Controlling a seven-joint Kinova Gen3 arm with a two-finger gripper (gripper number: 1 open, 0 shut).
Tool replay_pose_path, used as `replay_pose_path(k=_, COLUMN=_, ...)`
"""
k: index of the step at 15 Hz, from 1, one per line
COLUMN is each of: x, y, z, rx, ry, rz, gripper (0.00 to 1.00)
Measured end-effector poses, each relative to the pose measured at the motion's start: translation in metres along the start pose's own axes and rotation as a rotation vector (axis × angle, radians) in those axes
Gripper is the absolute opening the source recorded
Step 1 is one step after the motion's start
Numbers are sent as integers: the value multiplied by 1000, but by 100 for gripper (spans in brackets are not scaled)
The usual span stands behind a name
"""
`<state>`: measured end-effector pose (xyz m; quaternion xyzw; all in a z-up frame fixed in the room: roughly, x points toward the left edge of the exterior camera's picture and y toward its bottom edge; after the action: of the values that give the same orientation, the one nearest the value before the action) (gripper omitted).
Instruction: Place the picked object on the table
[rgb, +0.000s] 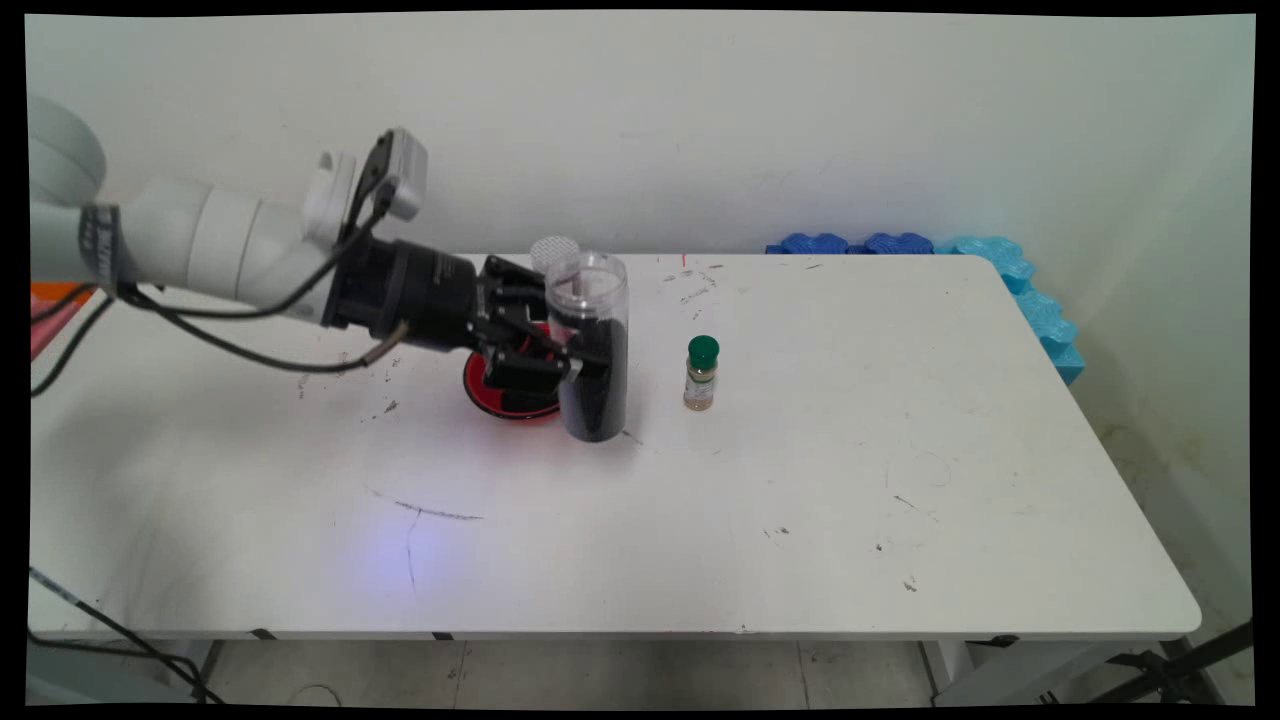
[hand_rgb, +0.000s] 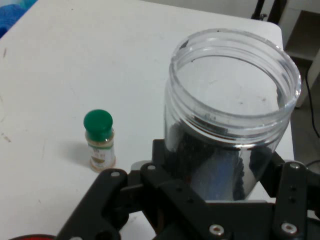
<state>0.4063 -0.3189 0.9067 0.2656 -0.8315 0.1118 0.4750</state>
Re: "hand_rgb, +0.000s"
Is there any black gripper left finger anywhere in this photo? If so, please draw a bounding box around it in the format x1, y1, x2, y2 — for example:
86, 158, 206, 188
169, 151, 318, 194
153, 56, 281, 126
56, 138, 234, 240

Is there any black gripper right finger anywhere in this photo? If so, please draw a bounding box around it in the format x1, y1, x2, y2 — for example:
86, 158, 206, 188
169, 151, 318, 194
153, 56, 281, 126
260, 151, 320, 240

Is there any clear jar with black seeds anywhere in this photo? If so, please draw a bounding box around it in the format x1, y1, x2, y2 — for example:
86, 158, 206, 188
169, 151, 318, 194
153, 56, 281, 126
163, 27, 302, 202

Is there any small spice bottle green cap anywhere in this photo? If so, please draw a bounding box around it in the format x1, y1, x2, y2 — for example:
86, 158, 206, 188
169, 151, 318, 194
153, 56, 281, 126
83, 108, 117, 173

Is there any red bowl black rim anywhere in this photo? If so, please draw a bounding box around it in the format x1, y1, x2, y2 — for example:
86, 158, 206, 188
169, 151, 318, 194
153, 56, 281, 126
8, 233, 57, 240

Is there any black tripod stand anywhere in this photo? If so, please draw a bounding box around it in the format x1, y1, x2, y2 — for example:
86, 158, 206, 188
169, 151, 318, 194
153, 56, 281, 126
251, 0, 278, 21

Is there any blue cloth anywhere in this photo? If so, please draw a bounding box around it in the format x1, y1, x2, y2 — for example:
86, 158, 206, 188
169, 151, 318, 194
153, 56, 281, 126
0, 3, 27, 38

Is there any light blue foam mat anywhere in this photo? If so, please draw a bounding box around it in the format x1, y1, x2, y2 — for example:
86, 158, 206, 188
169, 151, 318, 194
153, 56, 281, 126
18, 0, 38, 8

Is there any black floor cable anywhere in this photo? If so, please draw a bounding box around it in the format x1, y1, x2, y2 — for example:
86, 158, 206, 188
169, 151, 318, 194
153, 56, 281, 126
306, 74, 320, 141

